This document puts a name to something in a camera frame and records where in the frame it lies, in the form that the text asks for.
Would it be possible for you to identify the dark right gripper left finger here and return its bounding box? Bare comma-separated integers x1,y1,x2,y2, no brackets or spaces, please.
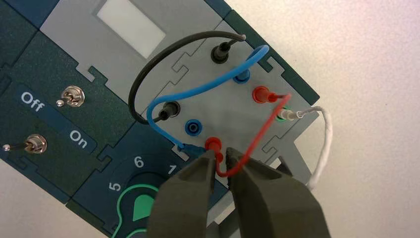
147,151,216,238

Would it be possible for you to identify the black banana plug wire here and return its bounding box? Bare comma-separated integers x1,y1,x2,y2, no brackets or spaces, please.
128,30,247,125

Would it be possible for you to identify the red banana plug wire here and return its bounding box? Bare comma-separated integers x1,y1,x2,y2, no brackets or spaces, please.
205,86,293,178

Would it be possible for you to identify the green rotary knob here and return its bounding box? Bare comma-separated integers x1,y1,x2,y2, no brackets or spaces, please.
111,183,165,238

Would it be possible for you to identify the white banana plug wire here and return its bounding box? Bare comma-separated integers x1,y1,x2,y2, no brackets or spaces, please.
277,106,334,191

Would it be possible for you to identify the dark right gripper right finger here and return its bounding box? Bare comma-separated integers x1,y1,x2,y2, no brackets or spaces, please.
227,148,331,238

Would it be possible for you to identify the blue banana plug wire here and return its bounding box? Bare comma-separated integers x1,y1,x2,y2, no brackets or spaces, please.
147,45,270,157

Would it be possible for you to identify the white display window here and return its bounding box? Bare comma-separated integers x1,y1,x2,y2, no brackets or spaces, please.
97,0,166,60

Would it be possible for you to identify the teal grey modular control box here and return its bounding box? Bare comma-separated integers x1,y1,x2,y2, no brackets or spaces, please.
0,0,320,238

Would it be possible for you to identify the metal toggle switch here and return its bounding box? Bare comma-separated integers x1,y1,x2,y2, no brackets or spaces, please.
55,86,85,108
1,134,48,154

